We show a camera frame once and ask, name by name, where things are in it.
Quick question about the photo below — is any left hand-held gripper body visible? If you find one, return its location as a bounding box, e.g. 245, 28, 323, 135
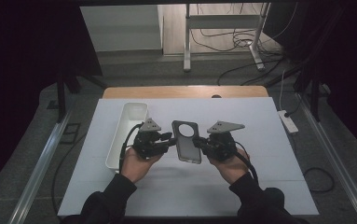
131, 117, 169, 159

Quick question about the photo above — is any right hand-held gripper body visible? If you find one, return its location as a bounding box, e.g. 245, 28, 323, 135
199, 120, 246, 162

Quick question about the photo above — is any translucent grey phone case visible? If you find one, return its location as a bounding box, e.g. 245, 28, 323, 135
171, 119, 202, 165

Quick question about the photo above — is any person's right hand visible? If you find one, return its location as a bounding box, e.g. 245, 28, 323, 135
207, 147, 251, 186

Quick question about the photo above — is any person's left hand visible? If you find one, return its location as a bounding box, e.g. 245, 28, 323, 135
119, 147, 164, 185

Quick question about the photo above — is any white plastic bin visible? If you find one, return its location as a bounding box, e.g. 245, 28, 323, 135
104, 102, 149, 174

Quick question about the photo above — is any white power strip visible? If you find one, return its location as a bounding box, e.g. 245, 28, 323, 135
277, 109, 300, 135

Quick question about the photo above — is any black stand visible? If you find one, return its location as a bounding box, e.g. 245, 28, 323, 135
293, 73, 323, 123
55, 73, 107, 124

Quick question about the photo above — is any dark curtain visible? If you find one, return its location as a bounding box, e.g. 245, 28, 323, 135
264, 0, 357, 162
0, 0, 103, 200

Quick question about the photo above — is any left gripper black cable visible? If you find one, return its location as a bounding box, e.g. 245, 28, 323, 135
118, 122, 144, 174

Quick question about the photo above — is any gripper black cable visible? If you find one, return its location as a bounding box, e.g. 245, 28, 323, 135
118, 122, 144, 174
234, 141, 260, 185

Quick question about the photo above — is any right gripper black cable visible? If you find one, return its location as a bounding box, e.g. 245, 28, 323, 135
234, 141, 260, 185

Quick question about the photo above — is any thin white cable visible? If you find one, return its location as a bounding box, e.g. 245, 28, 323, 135
278, 69, 287, 112

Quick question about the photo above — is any tangle of black floor cables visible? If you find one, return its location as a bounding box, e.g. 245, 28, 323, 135
190, 2, 300, 87

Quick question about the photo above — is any looped black floor cable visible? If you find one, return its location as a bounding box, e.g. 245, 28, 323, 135
302, 166, 336, 193

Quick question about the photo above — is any aluminium rail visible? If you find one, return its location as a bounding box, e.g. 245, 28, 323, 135
295, 92, 357, 224
7, 111, 72, 224

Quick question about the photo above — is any grey metal table frame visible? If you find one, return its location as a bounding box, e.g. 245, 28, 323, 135
183, 2, 272, 73

